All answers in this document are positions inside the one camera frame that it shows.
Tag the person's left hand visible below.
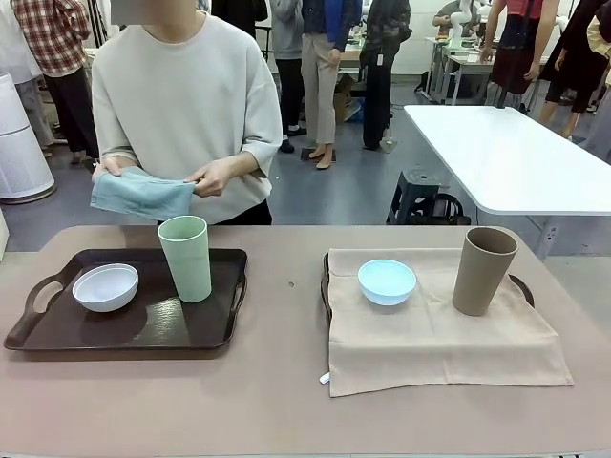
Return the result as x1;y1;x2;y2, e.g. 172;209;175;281
184;159;236;198

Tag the person's right hand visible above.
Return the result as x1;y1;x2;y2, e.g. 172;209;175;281
91;156;134;184

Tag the teal cloth mat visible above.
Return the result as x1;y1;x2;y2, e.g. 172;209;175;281
90;165;197;222

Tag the light green tall cup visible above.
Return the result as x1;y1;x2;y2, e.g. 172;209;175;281
158;216;212;303

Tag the white bowl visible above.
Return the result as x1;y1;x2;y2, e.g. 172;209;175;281
72;263;140;314

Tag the light blue bowl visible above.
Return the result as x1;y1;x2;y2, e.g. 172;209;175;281
357;259;417;305

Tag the beige cloth mat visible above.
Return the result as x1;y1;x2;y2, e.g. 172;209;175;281
318;247;576;399

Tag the brown tall cup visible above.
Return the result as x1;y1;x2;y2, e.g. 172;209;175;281
452;227;519;318

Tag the person's left forearm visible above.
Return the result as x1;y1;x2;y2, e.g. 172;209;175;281
217;151;263;185

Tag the dark brown serving tray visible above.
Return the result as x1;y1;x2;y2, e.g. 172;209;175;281
3;247;250;353
320;251;536;329

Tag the person in white shirt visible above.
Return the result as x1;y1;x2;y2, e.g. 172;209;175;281
90;9;284;226

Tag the white box edge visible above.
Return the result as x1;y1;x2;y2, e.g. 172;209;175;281
0;207;10;263

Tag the person in red plaid shirt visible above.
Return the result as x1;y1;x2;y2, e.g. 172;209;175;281
11;0;102;164

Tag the person in beige trousers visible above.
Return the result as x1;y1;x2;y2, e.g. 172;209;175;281
300;0;364;171

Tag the cardboard box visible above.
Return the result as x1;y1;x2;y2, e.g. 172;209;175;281
332;73;365;125

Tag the person in dark jacket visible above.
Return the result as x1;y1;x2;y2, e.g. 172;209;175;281
359;0;412;152

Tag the dark plastic stool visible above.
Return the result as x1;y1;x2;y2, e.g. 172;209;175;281
386;168;443;226

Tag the white rounded table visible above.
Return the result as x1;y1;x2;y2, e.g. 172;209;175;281
403;104;611;261

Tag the person in maroon dress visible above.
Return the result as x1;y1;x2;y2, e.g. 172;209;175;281
480;0;546;110

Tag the person in black dress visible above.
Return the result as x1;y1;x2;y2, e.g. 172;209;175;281
537;0;603;140

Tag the person with yellow sleeve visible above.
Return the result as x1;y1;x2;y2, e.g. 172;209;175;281
582;12;611;150

